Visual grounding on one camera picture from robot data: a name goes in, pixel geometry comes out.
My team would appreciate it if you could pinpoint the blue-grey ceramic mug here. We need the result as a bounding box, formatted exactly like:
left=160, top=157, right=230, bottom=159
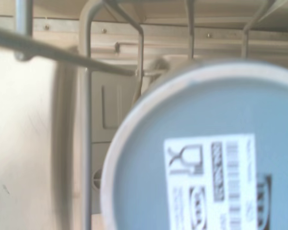
left=100, top=61, right=288, bottom=230

